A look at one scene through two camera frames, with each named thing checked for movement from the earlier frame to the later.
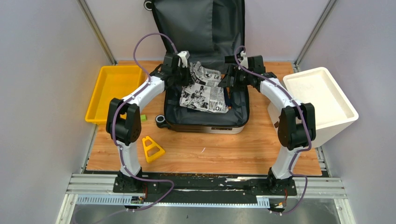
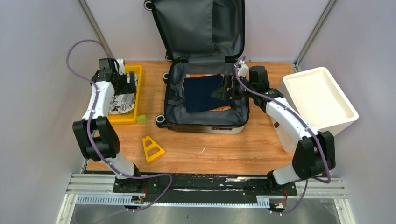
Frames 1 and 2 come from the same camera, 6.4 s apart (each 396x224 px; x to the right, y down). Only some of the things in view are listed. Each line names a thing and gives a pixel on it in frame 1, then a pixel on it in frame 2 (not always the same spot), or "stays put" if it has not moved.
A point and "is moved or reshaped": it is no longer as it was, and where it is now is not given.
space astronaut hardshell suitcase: [209, 32] stays put
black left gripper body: [180, 76] -> [124, 87]
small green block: [144, 117] stays put
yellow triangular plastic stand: [153, 145] stays put
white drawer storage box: [334, 115] stays put
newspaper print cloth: [204, 93] is moved or reshaped
